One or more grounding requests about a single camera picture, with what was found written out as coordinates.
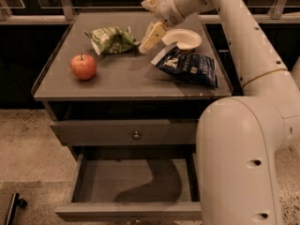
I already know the round metal top knob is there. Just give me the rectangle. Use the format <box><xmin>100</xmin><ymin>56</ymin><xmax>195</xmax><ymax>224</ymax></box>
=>
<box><xmin>132</xmin><ymin>131</ymin><xmax>141</xmax><ymax>140</ymax></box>

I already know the green jalapeno chip bag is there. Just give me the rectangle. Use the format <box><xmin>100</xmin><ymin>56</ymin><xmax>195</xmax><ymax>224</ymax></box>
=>
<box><xmin>85</xmin><ymin>26</ymin><xmax>140</xmax><ymax>55</ymax></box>

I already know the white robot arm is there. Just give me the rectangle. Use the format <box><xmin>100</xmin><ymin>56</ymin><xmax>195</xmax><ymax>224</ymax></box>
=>
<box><xmin>140</xmin><ymin>0</ymin><xmax>300</xmax><ymax>225</ymax></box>

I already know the red apple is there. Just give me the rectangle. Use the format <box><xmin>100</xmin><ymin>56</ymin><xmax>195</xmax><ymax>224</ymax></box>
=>
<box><xmin>70</xmin><ymin>53</ymin><xmax>97</xmax><ymax>81</ymax></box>

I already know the closed gray top drawer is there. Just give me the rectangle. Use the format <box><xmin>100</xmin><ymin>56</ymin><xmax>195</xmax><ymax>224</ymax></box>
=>
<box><xmin>51</xmin><ymin>119</ymin><xmax>196</xmax><ymax>146</ymax></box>

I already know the metal railing with glass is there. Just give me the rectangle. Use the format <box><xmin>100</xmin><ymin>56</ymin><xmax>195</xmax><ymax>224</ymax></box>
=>
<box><xmin>0</xmin><ymin>0</ymin><xmax>300</xmax><ymax>25</ymax></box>

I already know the black object floor corner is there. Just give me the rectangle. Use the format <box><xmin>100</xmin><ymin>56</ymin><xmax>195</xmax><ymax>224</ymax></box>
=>
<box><xmin>3</xmin><ymin>193</ymin><xmax>27</xmax><ymax>225</ymax></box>

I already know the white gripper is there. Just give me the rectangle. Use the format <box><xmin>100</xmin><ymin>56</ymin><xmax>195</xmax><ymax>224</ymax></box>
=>
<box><xmin>139</xmin><ymin>0</ymin><xmax>186</xmax><ymax>53</ymax></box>

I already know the open gray middle drawer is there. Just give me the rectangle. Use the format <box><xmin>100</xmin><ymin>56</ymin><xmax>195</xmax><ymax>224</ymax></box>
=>
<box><xmin>55</xmin><ymin>152</ymin><xmax>202</xmax><ymax>222</ymax></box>

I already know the gray drawer cabinet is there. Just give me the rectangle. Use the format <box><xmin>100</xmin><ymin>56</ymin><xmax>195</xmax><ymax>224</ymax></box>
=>
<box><xmin>30</xmin><ymin>10</ymin><xmax>234</xmax><ymax>161</ymax></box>

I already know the blue potato chip bag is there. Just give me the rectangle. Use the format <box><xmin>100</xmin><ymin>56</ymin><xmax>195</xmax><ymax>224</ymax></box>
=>
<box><xmin>151</xmin><ymin>42</ymin><xmax>218</xmax><ymax>89</ymax></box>

